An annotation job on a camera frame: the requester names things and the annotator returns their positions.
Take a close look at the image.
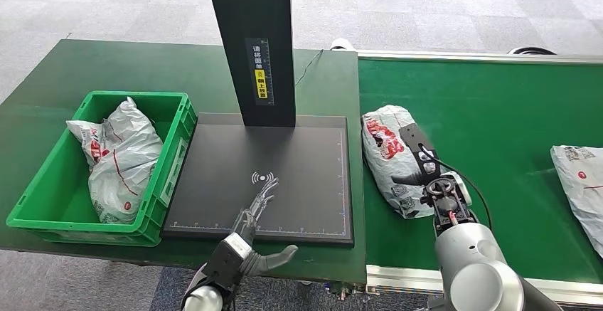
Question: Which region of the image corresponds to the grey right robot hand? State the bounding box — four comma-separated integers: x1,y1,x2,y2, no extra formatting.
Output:
390,122,443,188

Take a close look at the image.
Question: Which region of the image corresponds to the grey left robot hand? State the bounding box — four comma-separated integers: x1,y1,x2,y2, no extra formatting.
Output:
230,177,299,278

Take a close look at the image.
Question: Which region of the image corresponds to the white poly package red print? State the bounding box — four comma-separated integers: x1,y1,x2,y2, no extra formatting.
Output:
361,105,442,220
65,96,164,226

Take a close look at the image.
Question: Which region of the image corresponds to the green conveyor belt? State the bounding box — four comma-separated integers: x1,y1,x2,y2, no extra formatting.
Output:
358,58,603,285

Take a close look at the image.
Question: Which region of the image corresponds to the black inbound scanner machine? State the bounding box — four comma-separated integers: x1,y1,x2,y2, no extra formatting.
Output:
161,0,355,247

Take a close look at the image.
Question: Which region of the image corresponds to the large flat white poly package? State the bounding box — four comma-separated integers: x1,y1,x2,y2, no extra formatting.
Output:
550,144,603,259

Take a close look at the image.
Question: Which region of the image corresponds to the black and yellow label sticker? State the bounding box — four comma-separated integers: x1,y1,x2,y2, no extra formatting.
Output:
245,37,276,107

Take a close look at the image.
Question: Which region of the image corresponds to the green plastic crate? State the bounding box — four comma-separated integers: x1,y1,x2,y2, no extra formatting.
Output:
5,90,198,248

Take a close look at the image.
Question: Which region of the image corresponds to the dark green table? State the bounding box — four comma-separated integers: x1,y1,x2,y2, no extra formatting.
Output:
0,38,368,285

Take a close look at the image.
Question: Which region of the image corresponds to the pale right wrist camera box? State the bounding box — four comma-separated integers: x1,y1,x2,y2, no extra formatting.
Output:
442,171,474,206

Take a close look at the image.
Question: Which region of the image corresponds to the aluminium conveyor side rail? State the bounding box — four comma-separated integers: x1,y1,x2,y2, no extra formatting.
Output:
366,265,603,307
356,49,603,65

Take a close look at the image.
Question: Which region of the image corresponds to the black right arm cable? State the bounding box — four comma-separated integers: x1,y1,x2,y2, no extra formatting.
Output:
420,144,494,233

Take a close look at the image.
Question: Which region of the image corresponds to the thin black table cable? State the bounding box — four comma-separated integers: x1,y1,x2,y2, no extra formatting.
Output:
294,48,326,88

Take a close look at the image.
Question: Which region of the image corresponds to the black ring object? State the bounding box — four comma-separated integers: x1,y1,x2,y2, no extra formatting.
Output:
508,46,557,56

